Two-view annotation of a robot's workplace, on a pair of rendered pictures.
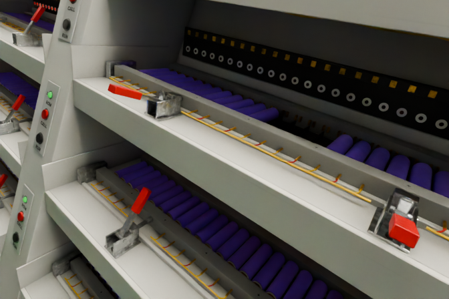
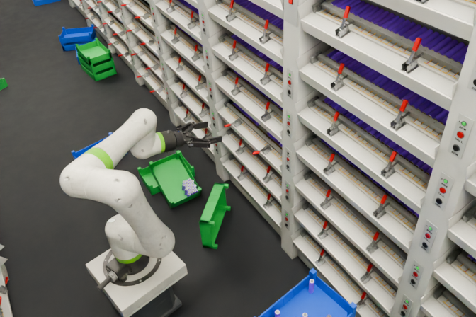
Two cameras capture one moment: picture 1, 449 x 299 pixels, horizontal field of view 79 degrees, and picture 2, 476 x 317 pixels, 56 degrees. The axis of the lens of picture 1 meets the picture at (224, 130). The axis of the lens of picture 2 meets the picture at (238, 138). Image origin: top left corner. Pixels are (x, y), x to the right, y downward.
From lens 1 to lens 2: 2.06 m
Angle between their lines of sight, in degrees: 39
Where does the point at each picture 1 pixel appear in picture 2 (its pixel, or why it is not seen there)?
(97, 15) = (217, 94)
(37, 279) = (225, 161)
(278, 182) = (253, 143)
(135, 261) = (242, 156)
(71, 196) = (227, 139)
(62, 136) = (219, 124)
